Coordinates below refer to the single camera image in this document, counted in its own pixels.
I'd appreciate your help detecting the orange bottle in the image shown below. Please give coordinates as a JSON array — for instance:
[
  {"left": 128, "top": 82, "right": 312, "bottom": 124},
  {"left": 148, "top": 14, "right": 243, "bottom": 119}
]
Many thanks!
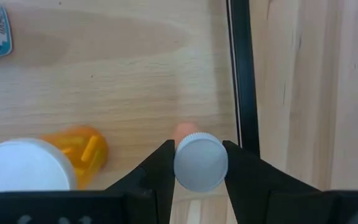
[{"left": 0, "top": 124, "right": 109, "bottom": 200}]

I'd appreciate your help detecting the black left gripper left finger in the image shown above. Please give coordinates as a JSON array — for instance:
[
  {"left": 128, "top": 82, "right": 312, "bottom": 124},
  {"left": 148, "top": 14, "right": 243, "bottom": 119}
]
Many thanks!
[{"left": 104, "top": 139, "right": 176, "bottom": 224}]

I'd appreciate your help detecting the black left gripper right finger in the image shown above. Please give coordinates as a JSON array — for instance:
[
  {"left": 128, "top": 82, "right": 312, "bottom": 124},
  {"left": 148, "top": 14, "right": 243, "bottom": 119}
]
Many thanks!
[{"left": 221, "top": 139, "right": 326, "bottom": 224}]

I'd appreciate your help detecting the small pale bottle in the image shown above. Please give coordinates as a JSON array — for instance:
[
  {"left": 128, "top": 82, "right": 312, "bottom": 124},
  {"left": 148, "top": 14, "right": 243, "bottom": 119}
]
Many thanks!
[{"left": 172, "top": 122, "right": 229, "bottom": 193}]

